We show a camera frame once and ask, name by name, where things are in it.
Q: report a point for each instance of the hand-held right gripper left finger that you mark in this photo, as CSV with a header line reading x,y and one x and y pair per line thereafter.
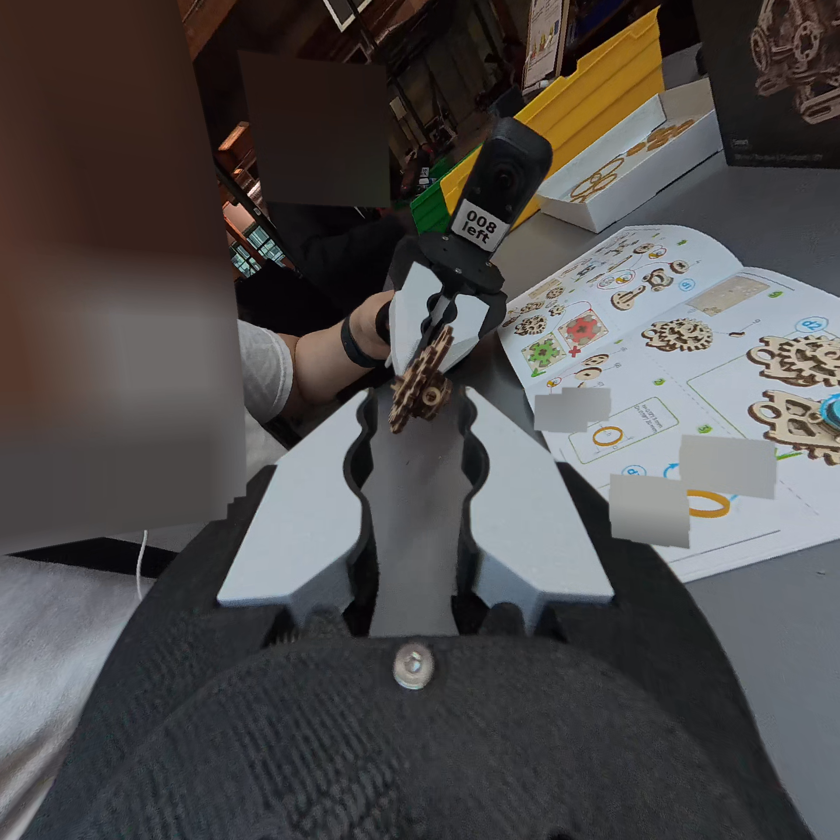
x,y
295,525

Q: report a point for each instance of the white cardboard box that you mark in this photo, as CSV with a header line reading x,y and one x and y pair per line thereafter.
x,y
617,210

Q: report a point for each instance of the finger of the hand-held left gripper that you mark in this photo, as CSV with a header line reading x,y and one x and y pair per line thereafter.
x,y
410,308
472,325

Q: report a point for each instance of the white printed sign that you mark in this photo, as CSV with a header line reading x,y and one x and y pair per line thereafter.
x,y
544,46

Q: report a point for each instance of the black wristband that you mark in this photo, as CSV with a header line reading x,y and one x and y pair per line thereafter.
x,y
351,348

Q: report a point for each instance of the green plastic bin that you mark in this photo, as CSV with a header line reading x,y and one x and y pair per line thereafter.
x,y
430,203

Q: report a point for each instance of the white shirt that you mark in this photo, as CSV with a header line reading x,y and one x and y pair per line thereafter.
x,y
39,656

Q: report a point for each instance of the illustrated instruction booklet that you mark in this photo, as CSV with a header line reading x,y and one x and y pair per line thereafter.
x,y
689,295

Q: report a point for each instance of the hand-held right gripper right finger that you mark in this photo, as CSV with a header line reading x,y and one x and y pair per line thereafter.
x,y
531,525

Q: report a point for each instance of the person's left forearm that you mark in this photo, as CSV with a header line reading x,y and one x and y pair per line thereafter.
x,y
315,367

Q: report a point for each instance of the pile of wooden rings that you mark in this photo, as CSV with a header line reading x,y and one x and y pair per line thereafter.
x,y
597,180

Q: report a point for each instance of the wooden gear assembly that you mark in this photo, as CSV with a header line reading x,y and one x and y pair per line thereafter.
x,y
420,387

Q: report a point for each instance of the black model kit box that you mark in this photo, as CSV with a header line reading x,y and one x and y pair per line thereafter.
x,y
735,98

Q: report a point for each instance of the person's left hand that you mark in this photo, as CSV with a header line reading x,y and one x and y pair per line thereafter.
x,y
367,313

